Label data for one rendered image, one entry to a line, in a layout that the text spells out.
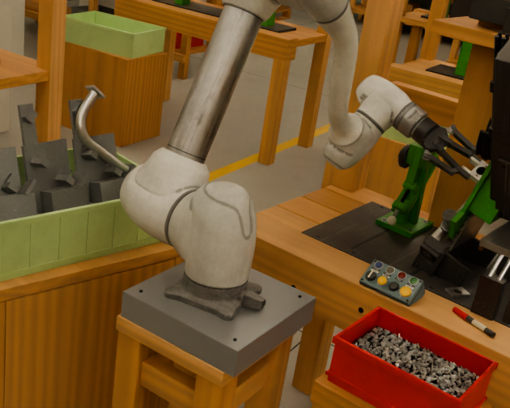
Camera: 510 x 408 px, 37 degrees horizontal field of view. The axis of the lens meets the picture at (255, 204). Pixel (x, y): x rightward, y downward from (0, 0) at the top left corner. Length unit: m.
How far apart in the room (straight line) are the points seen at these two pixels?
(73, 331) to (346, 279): 0.78
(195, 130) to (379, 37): 0.94
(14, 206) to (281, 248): 0.76
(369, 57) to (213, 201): 1.08
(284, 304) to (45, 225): 0.68
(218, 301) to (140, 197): 0.31
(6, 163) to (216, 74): 0.76
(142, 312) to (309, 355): 1.35
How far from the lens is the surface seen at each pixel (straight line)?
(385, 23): 2.58
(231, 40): 1.86
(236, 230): 1.71
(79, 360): 2.34
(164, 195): 1.82
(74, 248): 2.18
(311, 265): 2.13
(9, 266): 2.10
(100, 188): 2.39
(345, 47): 1.97
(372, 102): 2.21
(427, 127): 2.19
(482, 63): 2.44
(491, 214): 2.10
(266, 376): 1.97
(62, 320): 2.22
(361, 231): 2.38
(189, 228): 1.74
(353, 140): 2.15
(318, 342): 3.01
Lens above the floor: 1.84
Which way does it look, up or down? 23 degrees down
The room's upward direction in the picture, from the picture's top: 9 degrees clockwise
